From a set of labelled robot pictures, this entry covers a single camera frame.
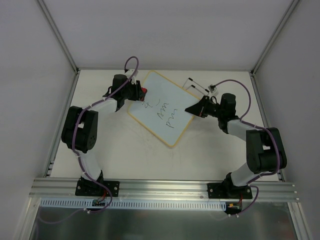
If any red bone-shaped eraser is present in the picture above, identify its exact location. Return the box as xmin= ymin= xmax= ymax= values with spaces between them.
xmin=141 ymin=87 xmax=148 ymax=96

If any yellow-framed whiteboard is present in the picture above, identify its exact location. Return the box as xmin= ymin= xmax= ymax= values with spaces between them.
xmin=128 ymin=70 xmax=200 ymax=148

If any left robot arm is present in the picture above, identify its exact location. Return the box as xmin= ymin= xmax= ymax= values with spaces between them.
xmin=61 ymin=74 xmax=148 ymax=196

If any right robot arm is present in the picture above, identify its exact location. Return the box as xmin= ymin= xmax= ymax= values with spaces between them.
xmin=185 ymin=93 xmax=288 ymax=198

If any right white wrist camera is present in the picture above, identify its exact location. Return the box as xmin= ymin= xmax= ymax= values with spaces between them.
xmin=208 ymin=84 xmax=219 ymax=97

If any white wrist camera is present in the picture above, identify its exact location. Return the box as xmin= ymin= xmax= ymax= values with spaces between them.
xmin=208 ymin=84 xmax=219 ymax=97
xmin=124 ymin=69 xmax=139 ymax=84

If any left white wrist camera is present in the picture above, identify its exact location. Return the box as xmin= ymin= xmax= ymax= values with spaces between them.
xmin=124 ymin=69 xmax=139 ymax=84

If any wire whiteboard stand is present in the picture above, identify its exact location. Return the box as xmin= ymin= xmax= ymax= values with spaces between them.
xmin=182 ymin=77 xmax=211 ymax=96

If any left aluminium frame post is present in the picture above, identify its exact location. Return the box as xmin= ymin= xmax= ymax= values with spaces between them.
xmin=35 ymin=0 xmax=79 ymax=178

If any aluminium frame post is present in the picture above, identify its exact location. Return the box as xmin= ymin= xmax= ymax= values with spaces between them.
xmin=35 ymin=0 xmax=79 ymax=178
xmin=251 ymin=0 xmax=308 ymax=182

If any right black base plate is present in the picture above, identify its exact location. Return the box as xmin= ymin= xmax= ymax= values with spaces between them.
xmin=206 ymin=182 xmax=253 ymax=200

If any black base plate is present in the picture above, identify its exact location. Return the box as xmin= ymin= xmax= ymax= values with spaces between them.
xmin=75 ymin=177 xmax=120 ymax=197
xmin=206 ymin=182 xmax=253 ymax=200

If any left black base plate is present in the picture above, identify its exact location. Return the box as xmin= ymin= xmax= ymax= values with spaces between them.
xmin=75 ymin=177 xmax=120 ymax=197

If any right aluminium frame post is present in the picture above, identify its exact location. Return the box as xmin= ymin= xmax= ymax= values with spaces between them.
xmin=251 ymin=0 xmax=308 ymax=182

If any aluminium mounting rail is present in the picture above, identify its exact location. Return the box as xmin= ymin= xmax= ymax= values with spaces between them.
xmin=29 ymin=177 xmax=300 ymax=203

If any white slotted cable duct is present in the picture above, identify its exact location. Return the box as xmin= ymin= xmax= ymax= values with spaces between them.
xmin=39 ymin=198 xmax=227 ymax=212

